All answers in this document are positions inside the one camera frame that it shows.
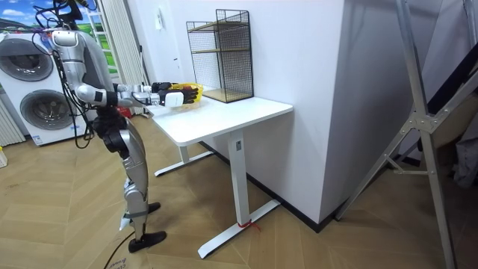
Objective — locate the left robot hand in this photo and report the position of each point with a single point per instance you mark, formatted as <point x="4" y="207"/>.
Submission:
<point x="160" y="86"/>

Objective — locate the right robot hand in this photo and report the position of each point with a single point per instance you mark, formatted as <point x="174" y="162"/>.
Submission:
<point x="173" y="99"/>

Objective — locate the yellow plastic basket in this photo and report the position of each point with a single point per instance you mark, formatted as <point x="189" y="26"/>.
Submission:
<point x="199" y="91"/>

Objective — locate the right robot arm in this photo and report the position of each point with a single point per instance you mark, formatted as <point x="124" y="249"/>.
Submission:
<point x="72" y="63"/>

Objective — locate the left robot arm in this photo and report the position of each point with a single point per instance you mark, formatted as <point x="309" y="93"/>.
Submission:
<point x="128" y="88"/>

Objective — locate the white standing desk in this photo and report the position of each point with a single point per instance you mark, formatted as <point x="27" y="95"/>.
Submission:
<point x="209" y="119"/>

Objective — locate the red object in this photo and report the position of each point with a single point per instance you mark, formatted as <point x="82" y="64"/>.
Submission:
<point x="125" y="112"/>

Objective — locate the white curtain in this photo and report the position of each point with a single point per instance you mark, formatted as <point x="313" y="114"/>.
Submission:
<point x="121" y="41"/>

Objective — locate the robot legs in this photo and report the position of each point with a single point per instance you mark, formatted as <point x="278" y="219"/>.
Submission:
<point x="134" y="157"/>

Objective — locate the robot body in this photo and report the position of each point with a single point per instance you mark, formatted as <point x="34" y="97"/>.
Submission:
<point x="93" y="63"/>

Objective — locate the white washing machine tower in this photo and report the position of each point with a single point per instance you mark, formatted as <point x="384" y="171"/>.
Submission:
<point x="22" y="86"/>

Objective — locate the red ribbon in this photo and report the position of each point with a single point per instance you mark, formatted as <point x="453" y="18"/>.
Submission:
<point x="244" y="224"/>

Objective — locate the white pleated panel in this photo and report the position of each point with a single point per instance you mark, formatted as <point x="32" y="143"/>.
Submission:
<point x="9" y="127"/>

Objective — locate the white wall remote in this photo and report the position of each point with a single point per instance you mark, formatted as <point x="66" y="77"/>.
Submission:
<point x="159" y="18"/>

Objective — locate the landscape wall poster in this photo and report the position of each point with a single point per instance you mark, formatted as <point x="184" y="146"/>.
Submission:
<point x="15" y="15"/>

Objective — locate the silver metal frame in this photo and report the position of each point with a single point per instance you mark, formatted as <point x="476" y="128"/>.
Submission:
<point x="420" y="123"/>

